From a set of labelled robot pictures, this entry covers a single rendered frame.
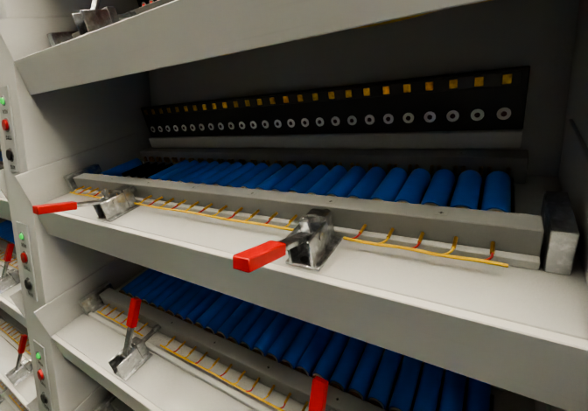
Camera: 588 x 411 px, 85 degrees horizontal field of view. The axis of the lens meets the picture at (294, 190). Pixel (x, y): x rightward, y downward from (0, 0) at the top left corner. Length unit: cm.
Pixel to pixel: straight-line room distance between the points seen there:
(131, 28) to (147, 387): 39
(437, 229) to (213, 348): 30
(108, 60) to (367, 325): 34
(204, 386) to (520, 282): 34
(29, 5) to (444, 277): 60
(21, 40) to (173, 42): 32
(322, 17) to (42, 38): 46
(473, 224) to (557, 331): 7
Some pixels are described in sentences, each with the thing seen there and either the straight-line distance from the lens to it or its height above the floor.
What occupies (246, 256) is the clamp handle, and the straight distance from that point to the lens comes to 18.
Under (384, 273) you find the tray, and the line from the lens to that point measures 22.
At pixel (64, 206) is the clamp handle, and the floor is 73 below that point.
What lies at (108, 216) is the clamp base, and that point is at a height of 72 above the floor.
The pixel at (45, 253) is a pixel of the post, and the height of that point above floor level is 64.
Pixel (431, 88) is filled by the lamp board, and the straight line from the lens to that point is 34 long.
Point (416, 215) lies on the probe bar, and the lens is 23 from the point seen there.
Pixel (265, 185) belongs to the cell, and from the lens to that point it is 33.
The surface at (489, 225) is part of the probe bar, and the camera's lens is 23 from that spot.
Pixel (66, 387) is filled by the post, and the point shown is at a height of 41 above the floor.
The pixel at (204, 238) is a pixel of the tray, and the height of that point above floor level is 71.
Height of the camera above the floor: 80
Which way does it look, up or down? 9 degrees down
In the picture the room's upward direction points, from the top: straight up
